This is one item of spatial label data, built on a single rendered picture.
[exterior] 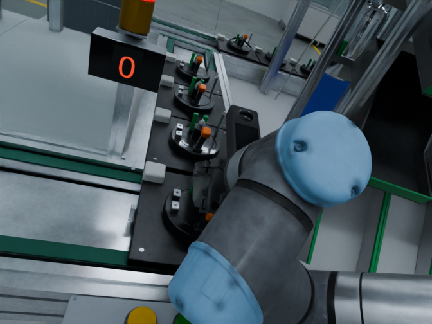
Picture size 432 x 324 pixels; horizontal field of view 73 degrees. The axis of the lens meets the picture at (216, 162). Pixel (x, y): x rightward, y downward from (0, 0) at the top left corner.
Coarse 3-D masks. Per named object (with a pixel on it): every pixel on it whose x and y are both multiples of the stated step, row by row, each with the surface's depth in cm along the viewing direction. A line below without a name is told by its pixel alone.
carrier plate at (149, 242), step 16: (176, 176) 68; (144, 192) 61; (160, 192) 63; (144, 208) 58; (160, 208) 59; (144, 224) 55; (160, 224) 56; (144, 240) 52; (160, 240) 53; (176, 240) 55; (128, 256) 49; (144, 256) 50; (160, 256) 51; (176, 256) 52
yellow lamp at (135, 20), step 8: (128, 0) 44; (136, 0) 44; (120, 8) 46; (128, 8) 45; (136, 8) 45; (144, 8) 45; (152, 8) 46; (120, 16) 46; (128, 16) 46; (136, 16) 45; (144, 16) 46; (120, 24) 47; (128, 24) 46; (136, 24) 46; (144, 24) 47; (136, 32) 47; (144, 32) 48
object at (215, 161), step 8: (216, 160) 42; (224, 160) 42; (208, 168) 44; (216, 168) 43; (224, 168) 42; (216, 176) 41; (224, 176) 36; (216, 184) 41; (224, 184) 41; (208, 192) 42; (216, 192) 41; (224, 192) 41; (208, 200) 41; (216, 200) 41; (200, 208) 45; (208, 208) 40; (216, 208) 41
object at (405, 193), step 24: (360, 72) 57; (408, 72) 60; (384, 96) 60; (408, 96) 61; (360, 120) 52; (384, 120) 57; (408, 120) 59; (384, 144) 54; (408, 144) 55; (384, 168) 51; (408, 168) 53; (408, 192) 48
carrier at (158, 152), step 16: (160, 112) 84; (224, 112) 78; (160, 128) 82; (176, 128) 79; (192, 128) 82; (160, 144) 76; (176, 144) 75; (192, 144) 77; (208, 144) 80; (224, 144) 86; (160, 160) 71; (176, 160) 73; (192, 160) 75; (208, 160) 77
